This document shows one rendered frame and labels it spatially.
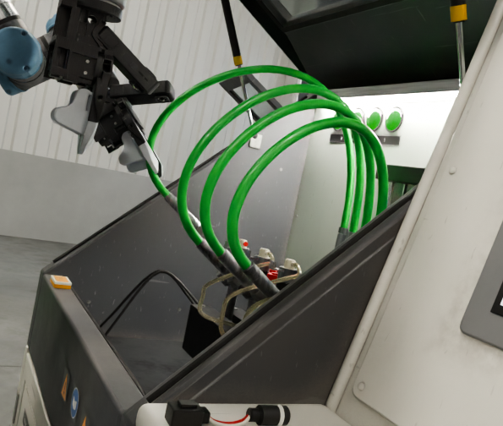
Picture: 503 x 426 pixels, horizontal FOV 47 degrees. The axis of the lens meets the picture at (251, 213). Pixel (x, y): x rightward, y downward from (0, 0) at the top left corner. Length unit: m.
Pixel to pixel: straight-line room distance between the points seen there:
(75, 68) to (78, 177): 6.70
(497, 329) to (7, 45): 0.80
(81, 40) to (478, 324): 0.63
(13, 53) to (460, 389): 0.79
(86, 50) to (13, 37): 0.19
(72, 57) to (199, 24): 7.34
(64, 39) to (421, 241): 0.53
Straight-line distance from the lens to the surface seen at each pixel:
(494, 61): 0.73
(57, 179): 7.50
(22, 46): 1.02
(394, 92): 1.14
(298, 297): 0.65
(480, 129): 0.68
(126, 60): 0.89
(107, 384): 0.72
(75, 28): 0.88
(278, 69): 1.07
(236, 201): 0.70
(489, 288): 0.59
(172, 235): 1.27
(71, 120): 0.87
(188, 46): 8.04
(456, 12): 0.79
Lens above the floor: 1.21
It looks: 3 degrees down
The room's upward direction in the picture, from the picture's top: 12 degrees clockwise
